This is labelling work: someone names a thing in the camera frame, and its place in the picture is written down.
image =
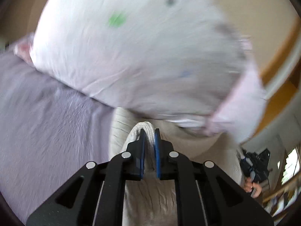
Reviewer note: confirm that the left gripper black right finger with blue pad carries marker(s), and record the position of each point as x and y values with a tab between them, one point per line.
205	194

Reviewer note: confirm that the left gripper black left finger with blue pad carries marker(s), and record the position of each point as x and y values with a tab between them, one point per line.
94	194

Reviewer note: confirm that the beige knit sweater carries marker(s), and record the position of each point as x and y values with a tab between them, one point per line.
151	201

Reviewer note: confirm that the person's right hand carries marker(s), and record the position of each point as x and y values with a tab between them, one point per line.
251	187

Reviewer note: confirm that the lavender bed sheet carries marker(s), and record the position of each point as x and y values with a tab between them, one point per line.
48	132

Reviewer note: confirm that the pink floral pillow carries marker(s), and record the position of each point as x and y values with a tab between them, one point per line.
174	60

